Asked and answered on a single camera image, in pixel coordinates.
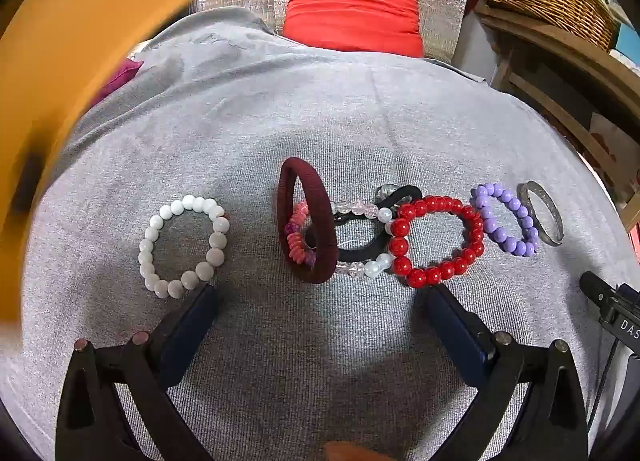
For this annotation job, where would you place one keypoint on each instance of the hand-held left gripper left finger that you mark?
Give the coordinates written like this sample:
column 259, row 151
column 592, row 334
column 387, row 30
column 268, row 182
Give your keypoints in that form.
column 186, row 328

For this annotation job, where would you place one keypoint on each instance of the wooden side table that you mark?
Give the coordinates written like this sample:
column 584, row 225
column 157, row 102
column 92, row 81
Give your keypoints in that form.
column 565, row 61

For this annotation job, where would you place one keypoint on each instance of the silver bangle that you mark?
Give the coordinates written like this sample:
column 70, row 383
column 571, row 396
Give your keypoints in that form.
column 550, row 213

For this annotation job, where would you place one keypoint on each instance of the silver insulation mat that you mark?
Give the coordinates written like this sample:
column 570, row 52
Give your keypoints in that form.
column 445, row 1

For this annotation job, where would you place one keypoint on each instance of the grey towel cloth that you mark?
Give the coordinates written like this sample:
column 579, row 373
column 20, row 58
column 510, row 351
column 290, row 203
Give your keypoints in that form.
column 300, row 141

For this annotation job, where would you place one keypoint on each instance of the orange storage box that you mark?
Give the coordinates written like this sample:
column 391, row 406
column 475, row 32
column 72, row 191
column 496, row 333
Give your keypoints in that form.
column 90, row 41

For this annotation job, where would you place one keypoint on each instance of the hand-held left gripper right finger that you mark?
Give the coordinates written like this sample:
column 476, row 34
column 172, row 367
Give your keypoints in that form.
column 460, row 336

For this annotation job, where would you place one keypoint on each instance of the red cushion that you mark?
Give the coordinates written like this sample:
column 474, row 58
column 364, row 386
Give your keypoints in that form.
column 350, row 11

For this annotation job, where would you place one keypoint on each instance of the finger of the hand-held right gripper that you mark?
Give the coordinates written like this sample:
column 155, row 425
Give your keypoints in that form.
column 593, row 288

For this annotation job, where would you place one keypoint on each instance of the pink cushion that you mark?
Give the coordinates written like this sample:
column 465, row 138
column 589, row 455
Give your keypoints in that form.
column 120, row 78

